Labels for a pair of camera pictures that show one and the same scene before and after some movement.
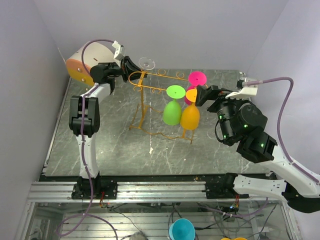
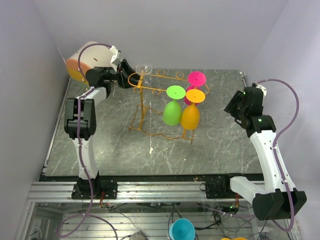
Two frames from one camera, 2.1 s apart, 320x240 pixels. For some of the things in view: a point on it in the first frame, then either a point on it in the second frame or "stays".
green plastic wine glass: x=172 y=111 stays
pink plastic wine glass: x=195 y=79 stays
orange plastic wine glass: x=190 y=115 stays
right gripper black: x=213 y=92 -> x=231 y=107
